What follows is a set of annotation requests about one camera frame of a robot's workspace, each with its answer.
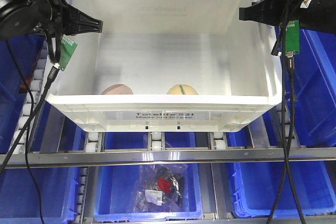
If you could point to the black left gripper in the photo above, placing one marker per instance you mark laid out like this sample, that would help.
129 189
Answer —
57 17

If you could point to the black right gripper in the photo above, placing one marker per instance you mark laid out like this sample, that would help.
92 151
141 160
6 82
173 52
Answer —
271 12

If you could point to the white plastic tote box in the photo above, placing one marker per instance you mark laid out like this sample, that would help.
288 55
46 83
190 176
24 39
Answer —
152 45

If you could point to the yellow egg plush green stripe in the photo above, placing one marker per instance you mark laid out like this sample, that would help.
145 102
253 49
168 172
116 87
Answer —
182 89

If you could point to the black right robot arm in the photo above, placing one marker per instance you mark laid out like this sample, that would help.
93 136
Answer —
316 15

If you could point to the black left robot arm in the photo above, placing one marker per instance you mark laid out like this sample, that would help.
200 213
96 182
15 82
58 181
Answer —
19 17

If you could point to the blue bin with bagged items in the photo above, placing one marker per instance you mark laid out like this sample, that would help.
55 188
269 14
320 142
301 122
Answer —
114 194

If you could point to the left green circuit board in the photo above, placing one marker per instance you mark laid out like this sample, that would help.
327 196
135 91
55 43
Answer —
67 49

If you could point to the green circuit board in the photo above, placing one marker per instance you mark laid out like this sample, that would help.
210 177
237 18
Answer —
67 49
292 37

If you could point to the right green circuit board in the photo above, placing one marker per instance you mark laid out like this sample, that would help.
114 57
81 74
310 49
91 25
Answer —
292 37

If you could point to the left white roller track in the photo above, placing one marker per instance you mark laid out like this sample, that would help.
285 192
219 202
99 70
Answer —
32 87

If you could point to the blue bin lower left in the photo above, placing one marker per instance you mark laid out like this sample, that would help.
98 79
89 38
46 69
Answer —
44 195

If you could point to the clear bag of parts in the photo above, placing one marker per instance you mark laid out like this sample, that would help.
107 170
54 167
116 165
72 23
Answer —
159 188

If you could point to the metal shelf front rail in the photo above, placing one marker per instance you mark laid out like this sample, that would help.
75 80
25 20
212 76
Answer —
139 157

